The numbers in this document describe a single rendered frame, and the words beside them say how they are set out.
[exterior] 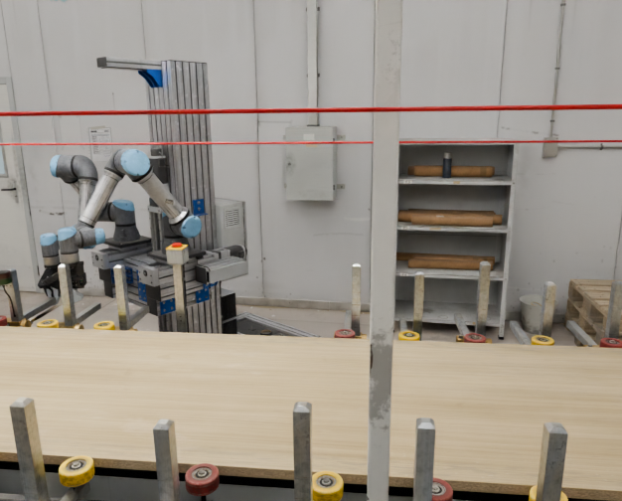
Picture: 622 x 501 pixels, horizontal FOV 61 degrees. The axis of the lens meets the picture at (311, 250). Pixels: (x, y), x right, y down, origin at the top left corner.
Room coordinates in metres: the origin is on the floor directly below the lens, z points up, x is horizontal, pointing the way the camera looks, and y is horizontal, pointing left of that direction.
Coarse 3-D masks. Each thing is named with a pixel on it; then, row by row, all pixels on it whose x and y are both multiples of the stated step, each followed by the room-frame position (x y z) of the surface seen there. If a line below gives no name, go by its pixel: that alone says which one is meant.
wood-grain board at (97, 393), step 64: (0, 384) 1.58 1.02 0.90; (64, 384) 1.57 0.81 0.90; (128, 384) 1.57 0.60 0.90; (192, 384) 1.56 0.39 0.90; (256, 384) 1.56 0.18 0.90; (320, 384) 1.55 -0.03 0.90; (448, 384) 1.55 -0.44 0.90; (512, 384) 1.54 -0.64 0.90; (576, 384) 1.54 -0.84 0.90; (0, 448) 1.23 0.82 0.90; (64, 448) 1.22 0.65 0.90; (128, 448) 1.22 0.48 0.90; (192, 448) 1.22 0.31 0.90; (256, 448) 1.21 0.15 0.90; (320, 448) 1.21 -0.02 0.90; (448, 448) 1.21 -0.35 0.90; (512, 448) 1.20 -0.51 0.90; (576, 448) 1.20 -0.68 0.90
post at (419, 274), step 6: (420, 270) 2.03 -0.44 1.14; (414, 276) 2.04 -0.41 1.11; (420, 276) 2.01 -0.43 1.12; (414, 282) 2.03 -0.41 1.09; (420, 282) 2.01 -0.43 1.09; (414, 288) 2.02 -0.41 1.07; (420, 288) 2.01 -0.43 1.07; (414, 294) 2.01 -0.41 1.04; (420, 294) 2.01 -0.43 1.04; (414, 300) 2.01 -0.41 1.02; (420, 300) 2.01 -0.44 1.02; (414, 306) 2.01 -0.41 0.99; (420, 306) 2.01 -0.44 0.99; (414, 312) 2.01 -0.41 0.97; (420, 312) 2.01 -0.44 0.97; (414, 318) 2.01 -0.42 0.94; (420, 318) 2.01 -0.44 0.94; (414, 324) 2.01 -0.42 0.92; (420, 324) 2.01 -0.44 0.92; (414, 330) 2.01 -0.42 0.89; (420, 330) 2.01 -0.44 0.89; (420, 336) 2.01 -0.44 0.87
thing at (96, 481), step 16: (0, 464) 1.28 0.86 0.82; (16, 464) 1.27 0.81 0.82; (48, 464) 1.26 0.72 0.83; (0, 480) 1.28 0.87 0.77; (16, 480) 1.27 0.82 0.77; (48, 480) 1.26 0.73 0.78; (96, 480) 1.25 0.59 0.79; (112, 480) 1.24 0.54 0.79; (128, 480) 1.24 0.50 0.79; (144, 480) 1.23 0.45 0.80; (224, 480) 1.21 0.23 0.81; (240, 480) 1.20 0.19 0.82; (256, 480) 1.20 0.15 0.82; (272, 480) 1.19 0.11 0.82; (288, 480) 1.19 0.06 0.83; (96, 496) 1.25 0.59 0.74; (112, 496) 1.24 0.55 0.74; (128, 496) 1.24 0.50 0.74; (144, 496) 1.23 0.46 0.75; (192, 496) 1.22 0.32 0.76; (208, 496) 1.21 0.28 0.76; (224, 496) 1.21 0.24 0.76; (240, 496) 1.20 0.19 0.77; (256, 496) 1.20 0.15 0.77; (272, 496) 1.19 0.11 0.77; (288, 496) 1.19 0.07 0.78; (352, 496) 1.17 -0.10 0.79; (400, 496) 1.16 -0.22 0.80; (464, 496) 1.14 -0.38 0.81; (480, 496) 1.13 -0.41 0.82; (496, 496) 1.13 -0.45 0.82; (512, 496) 1.12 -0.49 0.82; (528, 496) 1.12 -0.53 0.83
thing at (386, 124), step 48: (384, 0) 1.06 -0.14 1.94; (384, 48) 1.06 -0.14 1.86; (384, 96) 1.06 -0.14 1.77; (384, 144) 1.06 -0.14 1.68; (384, 192) 1.06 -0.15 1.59; (384, 240) 1.06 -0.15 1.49; (384, 288) 1.06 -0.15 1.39; (384, 336) 1.06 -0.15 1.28; (384, 384) 1.06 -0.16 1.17; (384, 432) 1.06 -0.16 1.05; (384, 480) 1.06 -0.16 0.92
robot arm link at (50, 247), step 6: (48, 234) 2.60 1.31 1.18; (54, 234) 2.60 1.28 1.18; (42, 240) 2.56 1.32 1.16; (48, 240) 2.56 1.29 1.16; (54, 240) 2.57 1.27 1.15; (42, 246) 2.56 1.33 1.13; (48, 246) 2.55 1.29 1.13; (54, 246) 2.57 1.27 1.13; (42, 252) 2.56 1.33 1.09; (48, 252) 2.55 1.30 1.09; (54, 252) 2.57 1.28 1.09
